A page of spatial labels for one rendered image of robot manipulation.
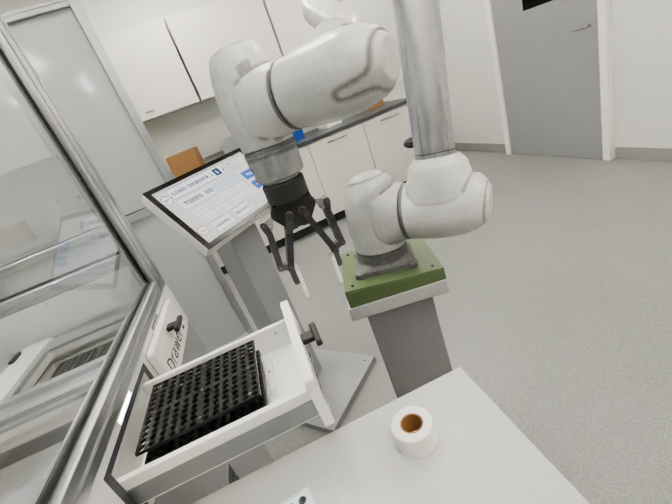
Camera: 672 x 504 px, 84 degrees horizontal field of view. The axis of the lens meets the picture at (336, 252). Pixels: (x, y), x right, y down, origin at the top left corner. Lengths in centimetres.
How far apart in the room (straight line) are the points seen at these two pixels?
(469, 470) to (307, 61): 62
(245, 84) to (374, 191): 51
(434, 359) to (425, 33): 90
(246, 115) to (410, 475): 60
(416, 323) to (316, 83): 81
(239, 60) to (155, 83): 336
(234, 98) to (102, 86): 177
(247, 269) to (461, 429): 113
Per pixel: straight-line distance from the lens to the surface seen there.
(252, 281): 162
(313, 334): 74
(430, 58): 96
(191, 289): 249
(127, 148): 233
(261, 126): 60
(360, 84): 52
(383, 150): 408
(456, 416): 73
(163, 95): 395
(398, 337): 118
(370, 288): 103
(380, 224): 100
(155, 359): 97
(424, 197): 95
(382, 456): 71
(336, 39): 53
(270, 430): 70
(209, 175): 160
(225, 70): 62
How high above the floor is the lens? 133
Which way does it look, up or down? 24 degrees down
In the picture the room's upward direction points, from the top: 21 degrees counter-clockwise
